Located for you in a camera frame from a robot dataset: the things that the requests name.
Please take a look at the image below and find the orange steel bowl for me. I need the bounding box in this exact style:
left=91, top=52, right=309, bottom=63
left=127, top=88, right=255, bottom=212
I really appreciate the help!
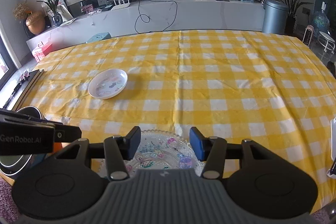
left=1, top=106, right=47, bottom=180

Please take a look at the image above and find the clear glass plate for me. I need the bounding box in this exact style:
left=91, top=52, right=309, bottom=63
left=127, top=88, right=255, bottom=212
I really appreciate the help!
left=97, top=130, right=207, bottom=179

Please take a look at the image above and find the small white sticker plate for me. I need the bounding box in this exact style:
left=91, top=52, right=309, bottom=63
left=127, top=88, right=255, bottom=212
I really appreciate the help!
left=88, top=69, right=128, bottom=100

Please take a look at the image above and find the yellow checkered tablecloth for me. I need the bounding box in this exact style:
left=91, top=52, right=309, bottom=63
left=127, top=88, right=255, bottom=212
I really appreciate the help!
left=24, top=30, right=335, bottom=210

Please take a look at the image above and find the pink storage box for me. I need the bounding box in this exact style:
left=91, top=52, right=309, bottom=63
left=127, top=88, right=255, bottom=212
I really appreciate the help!
left=32, top=42, right=53, bottom=63

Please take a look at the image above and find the light blue plastic stool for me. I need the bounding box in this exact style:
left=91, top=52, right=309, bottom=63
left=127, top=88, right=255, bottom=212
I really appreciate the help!
left=86, top=32, right=111, bottom=43

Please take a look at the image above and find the gold vase with dried flowers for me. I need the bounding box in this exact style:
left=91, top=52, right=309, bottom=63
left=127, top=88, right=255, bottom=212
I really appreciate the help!
left=13, top=1, right=46, bottom=35

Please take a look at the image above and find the white tv cabinet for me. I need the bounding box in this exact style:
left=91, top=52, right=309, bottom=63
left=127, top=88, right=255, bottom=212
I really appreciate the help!
left=26, top=0, right=265, bottom=50

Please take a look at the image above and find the green plant in blue vase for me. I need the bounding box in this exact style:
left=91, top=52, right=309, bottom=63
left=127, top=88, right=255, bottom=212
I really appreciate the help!
left=38, top=0, right=63, bottom=27

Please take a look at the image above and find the white wifi router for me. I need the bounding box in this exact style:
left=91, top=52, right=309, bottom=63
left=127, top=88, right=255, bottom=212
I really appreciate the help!
left=112, top=0, right=130, bottom=10

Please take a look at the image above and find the grey metal trash bin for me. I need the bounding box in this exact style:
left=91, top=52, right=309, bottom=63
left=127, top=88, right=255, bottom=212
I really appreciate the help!
left=262, top=0, right=288, bottom=35

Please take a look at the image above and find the white round side stool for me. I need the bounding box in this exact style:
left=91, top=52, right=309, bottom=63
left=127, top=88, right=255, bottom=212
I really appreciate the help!
left=317, top=31, right=335, bottom=55

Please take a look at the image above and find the blue water jug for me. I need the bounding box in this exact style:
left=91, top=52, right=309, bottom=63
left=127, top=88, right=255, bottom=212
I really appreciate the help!
left=312, top=2, right=330, bottom=37

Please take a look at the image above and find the potted plant by bin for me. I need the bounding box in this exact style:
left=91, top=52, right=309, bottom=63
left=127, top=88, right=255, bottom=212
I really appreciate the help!
left=280, top=0, right=313, bottom=35

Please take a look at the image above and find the black power cable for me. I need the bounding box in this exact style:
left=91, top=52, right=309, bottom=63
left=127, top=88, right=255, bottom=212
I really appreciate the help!
left=134, top=0, right=179, bottom=35

